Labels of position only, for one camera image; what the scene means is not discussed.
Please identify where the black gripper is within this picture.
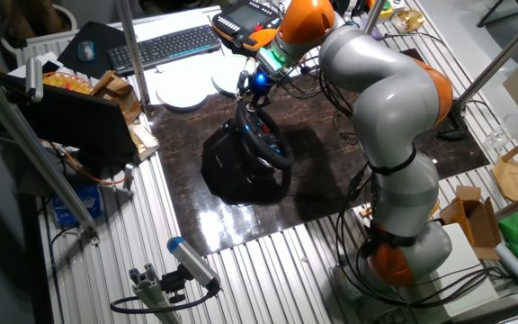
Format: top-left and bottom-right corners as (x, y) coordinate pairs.
(240, 69), (278, 122)

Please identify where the black steering wheel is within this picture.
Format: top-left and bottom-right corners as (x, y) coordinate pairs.
(234, 101), (296, 171)

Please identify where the black steering wheel base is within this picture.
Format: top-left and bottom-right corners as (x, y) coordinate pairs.
(200, 117), (287, 206)

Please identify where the white round plate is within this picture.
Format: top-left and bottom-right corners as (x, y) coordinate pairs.
(155, 67), (210, 112)
(211, 54), (256, 98)

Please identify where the orange black teach pendant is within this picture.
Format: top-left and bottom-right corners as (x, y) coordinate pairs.
(211, 0), (283, 52)

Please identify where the black computer keyboard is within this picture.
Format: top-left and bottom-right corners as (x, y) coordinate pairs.
(105, 24), (222, 77)

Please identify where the brown paper bag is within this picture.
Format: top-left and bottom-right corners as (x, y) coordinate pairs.
(90, 70), (142, 125)

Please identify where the green yellow button box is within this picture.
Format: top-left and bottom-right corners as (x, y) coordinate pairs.
(366, 0), (395, 20)

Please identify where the black mouse pad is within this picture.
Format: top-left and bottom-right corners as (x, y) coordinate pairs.
(56, 21), (128, 80)

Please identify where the gold glass bowl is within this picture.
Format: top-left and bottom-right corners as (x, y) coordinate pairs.
(393, 9), (425, 33)

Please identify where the black laptop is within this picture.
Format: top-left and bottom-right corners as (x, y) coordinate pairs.
(15, 83), (138, 167)

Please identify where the blue grey computer mouse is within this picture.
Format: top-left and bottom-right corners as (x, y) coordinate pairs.
(77, 40), (96, 63)

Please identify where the blue box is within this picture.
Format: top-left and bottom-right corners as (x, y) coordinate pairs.
(51, 184), (103, 226)

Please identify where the white round bin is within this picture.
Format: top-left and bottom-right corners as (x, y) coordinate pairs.
(0, 3), (79, 58)

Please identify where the short aluminium extrusion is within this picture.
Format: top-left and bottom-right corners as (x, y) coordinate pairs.
(128, 263), (183, 324)

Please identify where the long aluminium beam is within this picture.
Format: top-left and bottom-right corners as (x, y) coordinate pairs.
(0, 62), (100, 247)

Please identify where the clear glass cup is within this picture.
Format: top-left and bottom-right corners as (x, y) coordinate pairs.
(485, 125), (511, 153)

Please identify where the open cardboard box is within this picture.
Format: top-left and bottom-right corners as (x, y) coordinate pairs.
(438, 184), (503, 261)

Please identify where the white box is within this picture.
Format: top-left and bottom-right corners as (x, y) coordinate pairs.
(429, 222), (499, 319)

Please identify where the pale blue roll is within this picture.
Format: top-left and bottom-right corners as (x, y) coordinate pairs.
(495, 242), (518, 293)

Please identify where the aluminium frame post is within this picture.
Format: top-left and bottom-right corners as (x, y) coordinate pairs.
(361, 0), (387, 38)
(455, 3), (518, 109)
(114, 0), (152, 107)

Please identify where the silver camera blue cap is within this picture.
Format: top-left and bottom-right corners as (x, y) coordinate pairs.
(167, 236), (222, 290)

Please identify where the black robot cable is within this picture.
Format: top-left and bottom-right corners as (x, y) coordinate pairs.
(333, 204), (422, 311)

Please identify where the orange cable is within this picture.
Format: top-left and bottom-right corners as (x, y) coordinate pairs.
(38, 139), (128, 186)

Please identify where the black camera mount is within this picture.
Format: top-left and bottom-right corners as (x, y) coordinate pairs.
(159, 265), (189, 305)

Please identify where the black camera cable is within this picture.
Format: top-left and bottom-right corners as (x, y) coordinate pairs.
(109, 279), (222, 315)

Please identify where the silver depth camera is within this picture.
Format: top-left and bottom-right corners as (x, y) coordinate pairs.
(24, 57), (44, 104)

